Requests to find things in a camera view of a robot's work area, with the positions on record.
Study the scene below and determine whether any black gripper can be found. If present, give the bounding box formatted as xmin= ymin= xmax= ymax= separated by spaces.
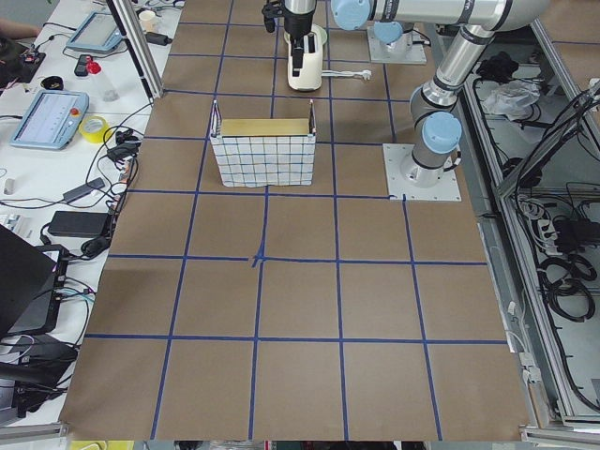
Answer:
xmin=283 ymin=0 xmax=317 ymax=76

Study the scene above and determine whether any white two-slot toaster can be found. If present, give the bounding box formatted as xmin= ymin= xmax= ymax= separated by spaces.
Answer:
xmin=285 ymin=31 xmax=323 ymax=92

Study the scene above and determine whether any teach pendant far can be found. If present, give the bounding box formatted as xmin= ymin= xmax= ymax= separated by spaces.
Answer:
xmin=66 ymin=11 xmax=122 ymax=53

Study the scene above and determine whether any teach pendant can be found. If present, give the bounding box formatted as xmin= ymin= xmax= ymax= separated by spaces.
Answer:
xmin=9 ymin=90 xmax=89 ymax=150
xmin=66 ymin=11 xmax=122 ymax=53

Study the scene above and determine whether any white squeeze bottle red cap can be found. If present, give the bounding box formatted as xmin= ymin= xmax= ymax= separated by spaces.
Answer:
xmin=86 ymin=57 xmax=119 ymax=102

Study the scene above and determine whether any black phone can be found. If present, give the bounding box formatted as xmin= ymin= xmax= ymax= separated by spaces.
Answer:
xmin=74 ymin=54 xmax=93 ymax=78

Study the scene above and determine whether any yellow tape roll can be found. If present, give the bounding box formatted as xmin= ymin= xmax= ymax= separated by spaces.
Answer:
xmin=78 ymin=115 xmax=113 ymax=143

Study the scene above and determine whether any teach pendant near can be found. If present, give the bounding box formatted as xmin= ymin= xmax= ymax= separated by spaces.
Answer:
xmin=9 ymin=90 xmax=89 ymax=150

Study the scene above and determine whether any black power adapter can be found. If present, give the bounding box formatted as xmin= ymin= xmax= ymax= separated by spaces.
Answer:
xmin=48 ymin=211 xmax=109 ymax=238

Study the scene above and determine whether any black laptop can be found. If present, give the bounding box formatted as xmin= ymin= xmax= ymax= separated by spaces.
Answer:
xmin=1 ymin=227 xmax=68 ymax=338

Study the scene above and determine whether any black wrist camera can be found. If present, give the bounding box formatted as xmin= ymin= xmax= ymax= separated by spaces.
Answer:
xmin=262 ymin=0 xmax=283 ymax=33

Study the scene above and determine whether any white toaster power cable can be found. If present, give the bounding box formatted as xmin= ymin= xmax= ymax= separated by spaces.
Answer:
xmin=322 ymin=67 xmax=374 ymax=81

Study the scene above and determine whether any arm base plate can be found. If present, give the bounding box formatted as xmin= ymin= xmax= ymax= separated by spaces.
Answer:
xmin=382 ymin=143 xmax=461 ymax=202
xmin=367 ymin=26 xmax=427 ymax=65

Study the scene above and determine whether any wire basket with wooden box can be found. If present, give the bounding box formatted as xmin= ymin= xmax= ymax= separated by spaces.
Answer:
xmin=210 ymin=101 xmax=317 ymax=188

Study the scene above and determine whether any aluminium frame post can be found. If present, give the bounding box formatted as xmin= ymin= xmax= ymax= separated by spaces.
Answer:
xmin=107 ymin=0 xmax=163 ymax=100

